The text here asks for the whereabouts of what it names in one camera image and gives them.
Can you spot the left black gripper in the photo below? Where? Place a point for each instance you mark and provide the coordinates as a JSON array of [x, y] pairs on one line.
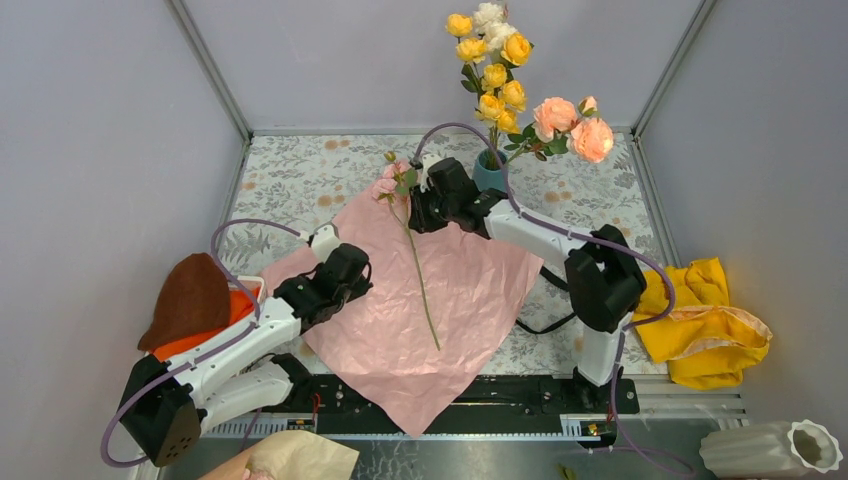
[[361, 286]]

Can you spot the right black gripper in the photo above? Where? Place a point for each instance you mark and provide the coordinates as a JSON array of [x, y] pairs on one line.
[[419, 220]]

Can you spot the small pink flower stem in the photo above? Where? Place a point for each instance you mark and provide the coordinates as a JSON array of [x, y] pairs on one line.
[[393, 189]]

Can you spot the pink tissue paper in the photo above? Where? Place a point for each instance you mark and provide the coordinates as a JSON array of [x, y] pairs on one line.
[[381, 346]]

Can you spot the yellow rose stem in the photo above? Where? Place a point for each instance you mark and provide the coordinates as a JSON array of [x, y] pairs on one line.
[[500, 98]]

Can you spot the black ribbon gold lettering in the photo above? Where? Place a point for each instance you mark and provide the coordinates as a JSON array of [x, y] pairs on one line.
[[549, 307]]

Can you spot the peach rose stem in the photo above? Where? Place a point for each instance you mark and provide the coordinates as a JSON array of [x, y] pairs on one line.
[[558, 127]]

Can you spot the white rose stem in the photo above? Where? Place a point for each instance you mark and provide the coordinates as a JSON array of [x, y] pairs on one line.
[[489, 23]]

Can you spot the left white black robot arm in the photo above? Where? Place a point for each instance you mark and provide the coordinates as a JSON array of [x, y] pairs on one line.
[[168, 405]]

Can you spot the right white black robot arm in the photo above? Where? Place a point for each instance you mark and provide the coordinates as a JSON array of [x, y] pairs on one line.
[[603, 278]]

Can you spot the teal ceramic vase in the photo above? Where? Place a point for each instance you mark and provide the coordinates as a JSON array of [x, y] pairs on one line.
[[487, 173]]

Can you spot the white ribbed vase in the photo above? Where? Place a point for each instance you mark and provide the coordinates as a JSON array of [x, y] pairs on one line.
[[774, 450]]

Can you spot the white plastic basket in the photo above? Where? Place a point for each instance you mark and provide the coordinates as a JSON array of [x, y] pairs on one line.
[[253, 283]]

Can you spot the orange cloth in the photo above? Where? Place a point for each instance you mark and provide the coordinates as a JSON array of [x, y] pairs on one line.
[[240, 306]]

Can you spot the floral patterned table mat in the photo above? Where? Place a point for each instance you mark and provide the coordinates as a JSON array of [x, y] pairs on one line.
[[294, 183]]

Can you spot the brown cloth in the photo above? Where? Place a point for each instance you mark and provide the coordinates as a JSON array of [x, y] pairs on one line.
[[193, 305]]

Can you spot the brown paper bag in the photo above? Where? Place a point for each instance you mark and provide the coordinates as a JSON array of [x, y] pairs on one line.
[[297, 454]]

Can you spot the yellow cloth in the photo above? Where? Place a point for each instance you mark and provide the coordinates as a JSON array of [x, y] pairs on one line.
[[705, 342]]

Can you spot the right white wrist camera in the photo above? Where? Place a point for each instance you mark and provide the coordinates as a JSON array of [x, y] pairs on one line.
[[422, 164]]

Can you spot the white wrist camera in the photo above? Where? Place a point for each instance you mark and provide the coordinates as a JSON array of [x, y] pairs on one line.
[[323, 241], [422, 164]]

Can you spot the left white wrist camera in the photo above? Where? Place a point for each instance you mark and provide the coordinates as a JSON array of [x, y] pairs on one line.
[[323, 241]]

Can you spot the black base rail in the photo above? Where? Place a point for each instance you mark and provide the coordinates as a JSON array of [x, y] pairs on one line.
[[491, 405]]

